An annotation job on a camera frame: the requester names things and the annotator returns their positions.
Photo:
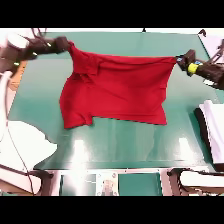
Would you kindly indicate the white garment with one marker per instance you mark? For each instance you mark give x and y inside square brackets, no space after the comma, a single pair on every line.
[23,143]
[215,123]

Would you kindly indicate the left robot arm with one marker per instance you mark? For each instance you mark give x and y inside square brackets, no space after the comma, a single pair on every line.
[31,48]

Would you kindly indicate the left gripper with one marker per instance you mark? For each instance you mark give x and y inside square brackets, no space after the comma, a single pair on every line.
[61,44]

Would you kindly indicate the silver frame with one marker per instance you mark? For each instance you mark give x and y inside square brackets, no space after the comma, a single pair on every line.
[106,181]

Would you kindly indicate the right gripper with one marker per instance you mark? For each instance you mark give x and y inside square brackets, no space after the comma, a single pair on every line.
[186,60]

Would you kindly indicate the red T-shirt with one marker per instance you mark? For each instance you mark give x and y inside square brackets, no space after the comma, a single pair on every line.
[116,90]

